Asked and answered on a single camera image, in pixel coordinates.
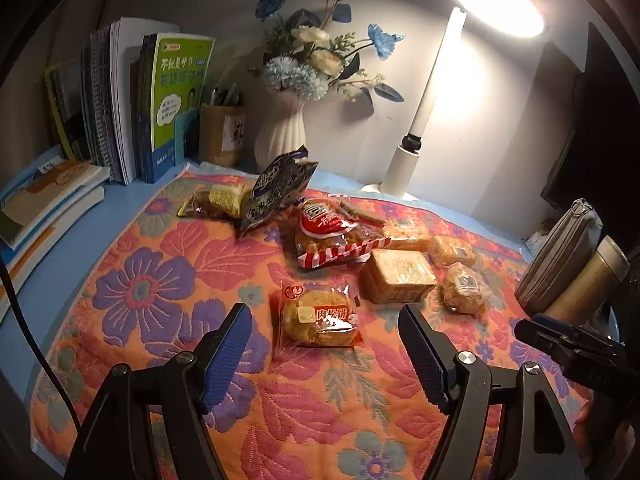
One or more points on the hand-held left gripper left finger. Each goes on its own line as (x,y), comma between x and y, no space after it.
(227,355)

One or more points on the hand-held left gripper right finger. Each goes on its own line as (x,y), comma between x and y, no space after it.
(422,355)

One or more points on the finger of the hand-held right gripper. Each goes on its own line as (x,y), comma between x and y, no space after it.
(560,335)

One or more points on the red round cake packet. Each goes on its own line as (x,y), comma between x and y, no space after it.
(317,317)

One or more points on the small orange pastry packet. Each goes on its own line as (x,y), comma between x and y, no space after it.
(452,251)

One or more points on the person's right hand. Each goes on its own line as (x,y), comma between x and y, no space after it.
(586,427)

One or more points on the gold thermos bottle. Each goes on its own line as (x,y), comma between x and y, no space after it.
(592,280)

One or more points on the small clear pastry packet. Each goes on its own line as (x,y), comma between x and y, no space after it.
(466,290)

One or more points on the grey pencil case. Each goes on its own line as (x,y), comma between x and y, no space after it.
(560,255)

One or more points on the square brown cake packet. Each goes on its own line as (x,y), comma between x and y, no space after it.
(397,275)

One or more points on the floral woven towel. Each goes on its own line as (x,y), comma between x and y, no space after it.
(165,280)

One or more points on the flat tan biscuit packet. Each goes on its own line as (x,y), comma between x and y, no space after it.
(407,235)

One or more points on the red striped snack bag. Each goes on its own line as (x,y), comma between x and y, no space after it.
(332,237)

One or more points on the yellow snack packet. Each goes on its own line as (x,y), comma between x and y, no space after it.
(220,200)

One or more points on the dark blue snack bag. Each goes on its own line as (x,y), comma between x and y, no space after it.
(275,190)

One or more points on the black monitor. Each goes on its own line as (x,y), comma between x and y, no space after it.
(595,125)

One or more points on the stack of flat books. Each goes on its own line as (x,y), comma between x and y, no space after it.
(60,215)

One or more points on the small blue card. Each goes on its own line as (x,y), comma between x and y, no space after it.
(186,137)

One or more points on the wooden pen holder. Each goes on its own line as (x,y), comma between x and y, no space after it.
(220,132)

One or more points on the flat blue book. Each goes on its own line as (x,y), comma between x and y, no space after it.
(22,265)

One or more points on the white ribbed vase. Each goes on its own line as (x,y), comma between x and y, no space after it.
(281,132)

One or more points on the flat book with orange cover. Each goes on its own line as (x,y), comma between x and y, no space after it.
(47,185)

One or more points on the white desk lamp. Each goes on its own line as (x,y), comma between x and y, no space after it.
(425,105)

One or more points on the pens in holder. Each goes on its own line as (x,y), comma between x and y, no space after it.
(225,96)

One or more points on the row of standing books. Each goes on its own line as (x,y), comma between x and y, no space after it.
(107,100)

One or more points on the blue and white artificial flowers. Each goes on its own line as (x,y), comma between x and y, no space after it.
(312,60)

